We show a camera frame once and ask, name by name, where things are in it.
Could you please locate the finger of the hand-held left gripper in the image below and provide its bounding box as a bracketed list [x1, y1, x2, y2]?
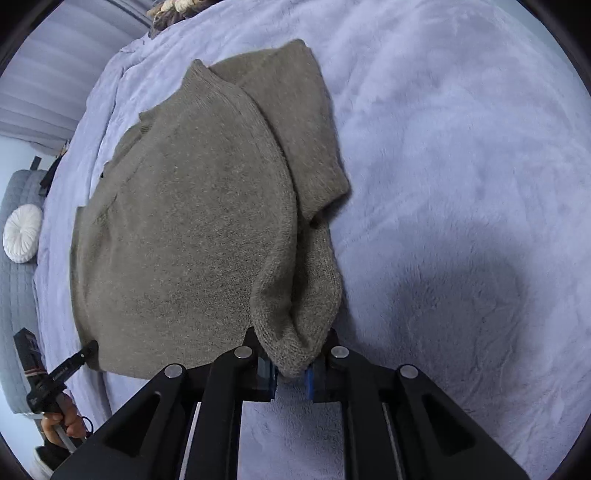
[46, 340, 99, 385]

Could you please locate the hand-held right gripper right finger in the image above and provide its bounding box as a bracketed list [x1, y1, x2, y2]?
[305, 327, 532, 480]

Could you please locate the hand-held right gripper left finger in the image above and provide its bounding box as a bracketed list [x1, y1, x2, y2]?
[50, 327, 280, 480]

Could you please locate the olive knit sweater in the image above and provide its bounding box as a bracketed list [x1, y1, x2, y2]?
[70, 39, 352, 379]

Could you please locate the person's left hand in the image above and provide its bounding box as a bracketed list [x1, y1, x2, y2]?
[39, 392, 93, 448]

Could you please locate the grey quilted sofa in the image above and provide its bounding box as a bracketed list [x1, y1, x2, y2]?
[0, 169, 51, 414]

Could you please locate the white round pleated cushion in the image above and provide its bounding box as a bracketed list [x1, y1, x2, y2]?
[3, 204, 44, 264]

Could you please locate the lavender plush blanket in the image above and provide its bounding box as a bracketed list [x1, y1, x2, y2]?
[33, 0, 591, 480]

